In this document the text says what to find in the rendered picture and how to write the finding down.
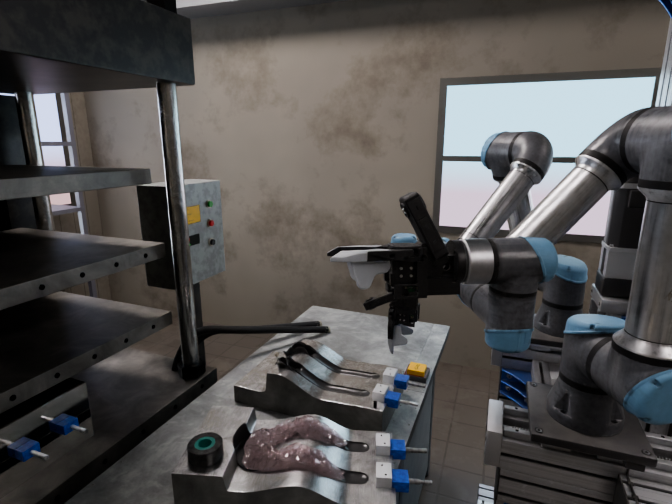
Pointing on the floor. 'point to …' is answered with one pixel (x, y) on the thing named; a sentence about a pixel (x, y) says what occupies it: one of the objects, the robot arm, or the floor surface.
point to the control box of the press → (152, 195)
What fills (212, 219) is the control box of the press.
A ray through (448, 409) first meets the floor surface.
